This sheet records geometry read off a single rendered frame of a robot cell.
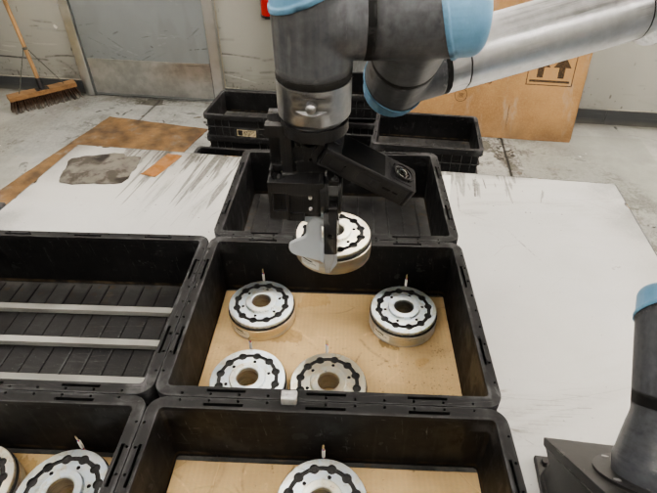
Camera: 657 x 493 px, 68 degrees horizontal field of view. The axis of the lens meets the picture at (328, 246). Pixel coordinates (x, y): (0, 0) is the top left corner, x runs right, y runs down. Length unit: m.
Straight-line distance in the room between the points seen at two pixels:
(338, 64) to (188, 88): 3.41
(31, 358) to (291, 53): 0.61
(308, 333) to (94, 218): 0.75
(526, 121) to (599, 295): 2.33
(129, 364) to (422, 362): 0.43
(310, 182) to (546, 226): 0.87
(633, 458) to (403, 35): 0.51
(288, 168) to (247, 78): 3.17
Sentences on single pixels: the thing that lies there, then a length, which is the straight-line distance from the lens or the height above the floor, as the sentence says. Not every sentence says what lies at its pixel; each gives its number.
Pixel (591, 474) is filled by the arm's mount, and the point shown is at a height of 0.85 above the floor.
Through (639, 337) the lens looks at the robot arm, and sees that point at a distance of 0.69.
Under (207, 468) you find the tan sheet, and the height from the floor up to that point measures 0.83.
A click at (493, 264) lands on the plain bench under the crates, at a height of 0.70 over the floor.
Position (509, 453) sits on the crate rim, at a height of 0.93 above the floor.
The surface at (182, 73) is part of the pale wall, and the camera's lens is 3.83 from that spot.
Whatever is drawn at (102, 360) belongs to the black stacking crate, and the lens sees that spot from 0.81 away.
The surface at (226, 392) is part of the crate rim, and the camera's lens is 0.60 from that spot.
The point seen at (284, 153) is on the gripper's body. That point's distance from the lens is 0.53.
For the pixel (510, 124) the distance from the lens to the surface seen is 3.37.
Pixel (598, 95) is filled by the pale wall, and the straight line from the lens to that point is 3.76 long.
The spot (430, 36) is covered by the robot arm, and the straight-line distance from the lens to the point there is 0.47.
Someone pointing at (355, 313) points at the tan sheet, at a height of 0.83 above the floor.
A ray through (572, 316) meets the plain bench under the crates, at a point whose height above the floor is 0.70.
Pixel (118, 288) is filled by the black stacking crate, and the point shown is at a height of 0.83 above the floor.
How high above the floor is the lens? 1.41
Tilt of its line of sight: 39 degrees down
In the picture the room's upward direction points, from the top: straight up
